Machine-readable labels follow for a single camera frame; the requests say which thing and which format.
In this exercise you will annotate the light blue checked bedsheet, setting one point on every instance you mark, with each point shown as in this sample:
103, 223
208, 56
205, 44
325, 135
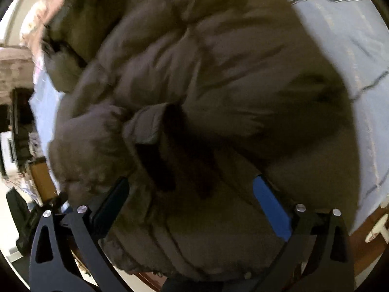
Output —
349, 51

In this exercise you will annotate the dark olive puffer jacket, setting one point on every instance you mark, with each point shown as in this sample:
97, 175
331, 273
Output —
201, 242

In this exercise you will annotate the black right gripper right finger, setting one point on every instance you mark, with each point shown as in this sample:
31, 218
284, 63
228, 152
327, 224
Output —
316, 254

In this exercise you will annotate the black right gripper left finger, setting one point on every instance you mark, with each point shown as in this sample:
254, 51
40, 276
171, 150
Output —
65, 253

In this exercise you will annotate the pink floral bedding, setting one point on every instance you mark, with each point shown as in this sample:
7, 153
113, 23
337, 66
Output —
33, 25

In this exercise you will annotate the brown wooden bed frame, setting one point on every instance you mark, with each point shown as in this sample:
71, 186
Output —
369, 251

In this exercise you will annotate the dark tv cabinet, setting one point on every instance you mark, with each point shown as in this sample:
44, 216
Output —
21, 124

